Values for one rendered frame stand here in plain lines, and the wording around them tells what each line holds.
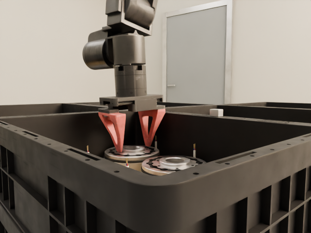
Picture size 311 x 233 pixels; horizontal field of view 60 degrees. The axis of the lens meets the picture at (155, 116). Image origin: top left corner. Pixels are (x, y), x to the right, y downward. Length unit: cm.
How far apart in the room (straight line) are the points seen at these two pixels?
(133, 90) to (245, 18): 326
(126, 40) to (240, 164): 34
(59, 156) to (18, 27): 381
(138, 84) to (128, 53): 5
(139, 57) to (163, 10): 387
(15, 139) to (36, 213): 8
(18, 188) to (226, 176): 25
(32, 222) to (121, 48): 30
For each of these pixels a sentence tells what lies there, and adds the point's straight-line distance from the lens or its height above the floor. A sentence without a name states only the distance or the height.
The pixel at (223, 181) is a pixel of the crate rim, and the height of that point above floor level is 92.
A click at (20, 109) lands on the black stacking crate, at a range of 90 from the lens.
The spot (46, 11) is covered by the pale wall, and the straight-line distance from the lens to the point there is 423.
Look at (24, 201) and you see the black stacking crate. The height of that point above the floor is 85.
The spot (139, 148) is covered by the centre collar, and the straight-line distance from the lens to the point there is 51.
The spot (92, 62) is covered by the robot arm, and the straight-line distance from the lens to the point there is 53.
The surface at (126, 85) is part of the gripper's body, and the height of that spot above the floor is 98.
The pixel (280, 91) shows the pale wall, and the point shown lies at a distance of 345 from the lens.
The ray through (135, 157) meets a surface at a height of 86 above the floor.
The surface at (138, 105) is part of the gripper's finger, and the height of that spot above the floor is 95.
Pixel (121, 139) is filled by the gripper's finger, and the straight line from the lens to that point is 47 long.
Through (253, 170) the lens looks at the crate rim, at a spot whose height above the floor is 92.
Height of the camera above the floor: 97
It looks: 6 degrees down
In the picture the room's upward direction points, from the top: straight up
